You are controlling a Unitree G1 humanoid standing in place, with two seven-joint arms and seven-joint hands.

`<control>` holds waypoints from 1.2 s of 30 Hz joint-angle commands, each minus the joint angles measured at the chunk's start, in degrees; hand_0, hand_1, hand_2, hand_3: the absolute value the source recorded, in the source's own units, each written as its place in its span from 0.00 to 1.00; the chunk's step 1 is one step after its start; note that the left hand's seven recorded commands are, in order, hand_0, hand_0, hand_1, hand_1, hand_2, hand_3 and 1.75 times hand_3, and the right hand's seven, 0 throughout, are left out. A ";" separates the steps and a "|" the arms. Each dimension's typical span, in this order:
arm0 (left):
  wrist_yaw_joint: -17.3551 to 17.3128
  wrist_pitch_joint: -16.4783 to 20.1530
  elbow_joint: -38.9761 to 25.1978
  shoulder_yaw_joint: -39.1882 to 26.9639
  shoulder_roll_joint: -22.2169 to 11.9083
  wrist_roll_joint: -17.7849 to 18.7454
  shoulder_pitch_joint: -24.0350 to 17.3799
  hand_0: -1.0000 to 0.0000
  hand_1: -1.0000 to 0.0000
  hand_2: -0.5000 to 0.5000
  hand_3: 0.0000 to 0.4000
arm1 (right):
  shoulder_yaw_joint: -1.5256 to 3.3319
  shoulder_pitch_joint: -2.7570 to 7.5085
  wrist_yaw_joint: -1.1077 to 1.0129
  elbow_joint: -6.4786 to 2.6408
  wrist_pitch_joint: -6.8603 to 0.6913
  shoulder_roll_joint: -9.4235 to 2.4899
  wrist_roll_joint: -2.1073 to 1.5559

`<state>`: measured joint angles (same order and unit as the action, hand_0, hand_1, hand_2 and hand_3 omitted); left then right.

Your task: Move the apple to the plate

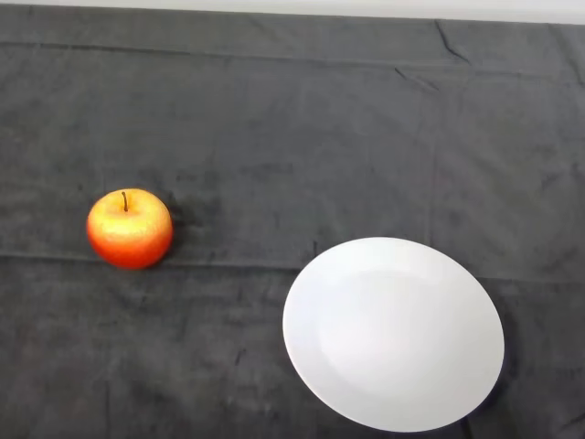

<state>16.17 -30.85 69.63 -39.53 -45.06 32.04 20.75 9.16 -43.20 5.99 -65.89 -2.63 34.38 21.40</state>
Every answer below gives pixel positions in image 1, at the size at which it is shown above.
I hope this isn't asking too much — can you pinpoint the red yellow apple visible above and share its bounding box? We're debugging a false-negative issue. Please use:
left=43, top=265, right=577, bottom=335
left=86, top=187, right=175, bottom=271

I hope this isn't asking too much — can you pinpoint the white round plate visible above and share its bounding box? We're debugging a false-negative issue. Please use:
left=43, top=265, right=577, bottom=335
left=282, top=236, right=506, bottom=434

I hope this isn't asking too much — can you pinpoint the black cloth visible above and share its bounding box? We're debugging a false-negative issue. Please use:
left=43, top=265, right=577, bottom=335
left=0, top=4, right=585, bottom=439

